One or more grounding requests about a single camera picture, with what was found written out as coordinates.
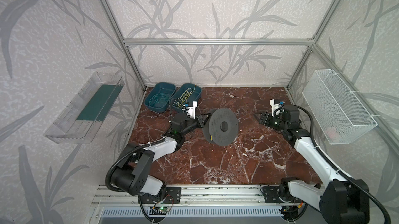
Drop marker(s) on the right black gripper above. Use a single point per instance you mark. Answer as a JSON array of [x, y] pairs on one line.
[[268, 119]]

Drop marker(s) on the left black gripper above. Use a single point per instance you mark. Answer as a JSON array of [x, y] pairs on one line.
[[199, 121]]

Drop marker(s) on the grey perforated cable spool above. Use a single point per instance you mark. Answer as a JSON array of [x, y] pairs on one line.
[[222, 128]]

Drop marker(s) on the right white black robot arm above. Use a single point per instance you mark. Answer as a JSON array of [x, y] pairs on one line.
[[340, 199]]

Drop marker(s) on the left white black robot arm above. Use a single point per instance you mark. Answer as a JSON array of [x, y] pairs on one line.
[[131, 171]]

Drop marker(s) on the right teal plastic bin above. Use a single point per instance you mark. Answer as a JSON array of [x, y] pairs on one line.
[[187, 93]]

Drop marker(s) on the teal plastic bin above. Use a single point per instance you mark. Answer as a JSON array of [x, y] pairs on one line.
[[187, 93], [158, 99]]

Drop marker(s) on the left teal plastic bin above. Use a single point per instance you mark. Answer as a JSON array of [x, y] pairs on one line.
[[158, 99]]

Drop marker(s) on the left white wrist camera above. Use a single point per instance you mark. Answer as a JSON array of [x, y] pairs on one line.
[[189, 109]]

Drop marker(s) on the white wire mesh basket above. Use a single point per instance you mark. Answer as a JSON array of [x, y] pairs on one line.
[[334, 104]]

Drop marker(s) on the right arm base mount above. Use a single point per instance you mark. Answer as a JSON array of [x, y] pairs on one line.
[[271, 195]]

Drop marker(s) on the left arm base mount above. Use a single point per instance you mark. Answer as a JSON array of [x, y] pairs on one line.
[[168, 195]]

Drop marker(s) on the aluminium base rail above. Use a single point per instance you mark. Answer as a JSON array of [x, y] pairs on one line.
[[245, 195]]

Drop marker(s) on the aluminium frame rail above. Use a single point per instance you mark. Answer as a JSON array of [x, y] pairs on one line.
[[386, 133]]

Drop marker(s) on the clear acrylic wall shelf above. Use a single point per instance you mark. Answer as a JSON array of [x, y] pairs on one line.
[[83, 117]]

